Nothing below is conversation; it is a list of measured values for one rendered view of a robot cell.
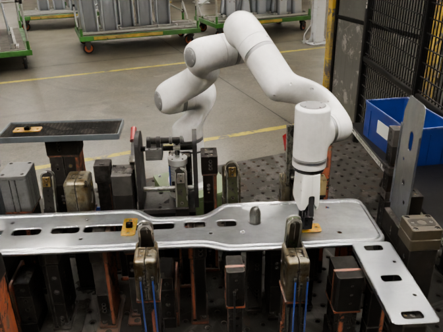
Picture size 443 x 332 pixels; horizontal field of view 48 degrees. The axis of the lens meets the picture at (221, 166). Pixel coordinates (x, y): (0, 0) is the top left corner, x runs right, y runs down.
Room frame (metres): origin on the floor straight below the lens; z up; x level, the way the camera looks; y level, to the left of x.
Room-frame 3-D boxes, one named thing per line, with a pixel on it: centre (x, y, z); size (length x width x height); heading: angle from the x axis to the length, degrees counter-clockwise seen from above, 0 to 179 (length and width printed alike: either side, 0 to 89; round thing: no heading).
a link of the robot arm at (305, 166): (1.12, -0.22, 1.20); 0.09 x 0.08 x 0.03; 3
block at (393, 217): (1.17, -0.48, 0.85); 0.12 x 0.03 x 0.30; 3
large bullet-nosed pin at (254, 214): (1.16, -0.09, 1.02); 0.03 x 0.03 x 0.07
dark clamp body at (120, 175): (1.34, 0.29, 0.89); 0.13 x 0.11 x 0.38; 3
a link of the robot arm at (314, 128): (1.12, -0.22, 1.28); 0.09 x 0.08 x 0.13; 121
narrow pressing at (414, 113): (1.17, -0.48, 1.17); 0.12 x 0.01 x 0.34; 3
